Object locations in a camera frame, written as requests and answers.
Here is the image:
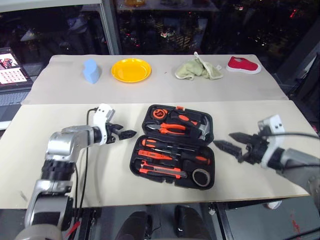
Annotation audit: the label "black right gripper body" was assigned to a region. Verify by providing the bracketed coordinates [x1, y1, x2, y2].
[236, 133, 270, 166]

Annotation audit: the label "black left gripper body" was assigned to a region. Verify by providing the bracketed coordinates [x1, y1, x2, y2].
[104, 121, 121, 145]

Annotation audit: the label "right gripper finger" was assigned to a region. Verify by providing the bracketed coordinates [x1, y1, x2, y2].
[228, 131, 254, 145]
[213, 139, 244, 161]

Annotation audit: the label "small orange black screwdriver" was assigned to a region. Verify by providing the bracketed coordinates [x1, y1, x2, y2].
[172, 152, 212, 166]

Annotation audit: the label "black electrical tape roll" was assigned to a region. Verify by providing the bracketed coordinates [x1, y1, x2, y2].
[191, 167, 214, 188]

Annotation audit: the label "black plastic tool case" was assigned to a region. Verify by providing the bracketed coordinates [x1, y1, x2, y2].
[129, 104, 216, 189]

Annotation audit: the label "large orange black screwdriver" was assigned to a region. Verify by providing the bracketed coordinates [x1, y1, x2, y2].
[141, 138, 199, 152]

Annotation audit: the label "orange black tape measure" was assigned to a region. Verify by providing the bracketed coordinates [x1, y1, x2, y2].
[151, 108, 168, 121]

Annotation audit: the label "white red sneaker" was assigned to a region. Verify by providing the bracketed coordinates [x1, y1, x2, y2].
[263, 199, 284, 211]

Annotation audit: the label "yellow plastic plate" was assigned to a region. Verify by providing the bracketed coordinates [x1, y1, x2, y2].
[110, 57, 153, 84]

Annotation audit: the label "blue foam block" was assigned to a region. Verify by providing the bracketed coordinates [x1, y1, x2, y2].
[82, 58, 103, 85]

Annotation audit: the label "red white shoe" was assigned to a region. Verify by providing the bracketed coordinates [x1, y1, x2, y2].
[225, 55, 262, 75]

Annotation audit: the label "black table leg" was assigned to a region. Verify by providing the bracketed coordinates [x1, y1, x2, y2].
[82, 207, 101, 240]
[215, 201, 230, 240]

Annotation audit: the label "dark rounded shape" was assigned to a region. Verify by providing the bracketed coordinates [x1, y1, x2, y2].
[116, 210, 154, 240]
[173, 204, 209, 240]

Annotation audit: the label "green crumpled cloth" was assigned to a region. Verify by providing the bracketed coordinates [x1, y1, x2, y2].
[174, 51, 225, 82]

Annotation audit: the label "open laptop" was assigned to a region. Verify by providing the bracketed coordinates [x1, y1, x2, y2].
[0, 46, 34, 127]

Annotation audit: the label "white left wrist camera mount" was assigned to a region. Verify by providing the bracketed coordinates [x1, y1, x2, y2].
[92, 103, 117, 146]

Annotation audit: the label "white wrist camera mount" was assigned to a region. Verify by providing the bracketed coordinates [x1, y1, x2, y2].
[92, 103, 117, 146]
[257, 114, 286, 171]

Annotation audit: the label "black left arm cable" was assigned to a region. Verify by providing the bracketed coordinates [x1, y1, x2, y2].
[65, 107, 100, 237]

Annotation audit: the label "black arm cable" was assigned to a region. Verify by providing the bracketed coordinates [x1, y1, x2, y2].
[260, 131, 320, 168]
[65, 107, 100, 237]

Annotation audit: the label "claw hammer orange black handle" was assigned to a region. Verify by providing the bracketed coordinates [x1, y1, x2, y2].
[169, 110, 214, 141]

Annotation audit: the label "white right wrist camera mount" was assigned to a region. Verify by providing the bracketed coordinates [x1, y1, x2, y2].
[257, 114, 286, 171]

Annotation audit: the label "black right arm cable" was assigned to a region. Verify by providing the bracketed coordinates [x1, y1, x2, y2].
[260, 131, 320, 168]

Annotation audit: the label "orange handled pliers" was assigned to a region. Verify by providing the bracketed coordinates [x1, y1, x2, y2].
[146, 122, 187, 136]

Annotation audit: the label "grey metal post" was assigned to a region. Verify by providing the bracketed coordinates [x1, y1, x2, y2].
[95, 0, 123, 56]

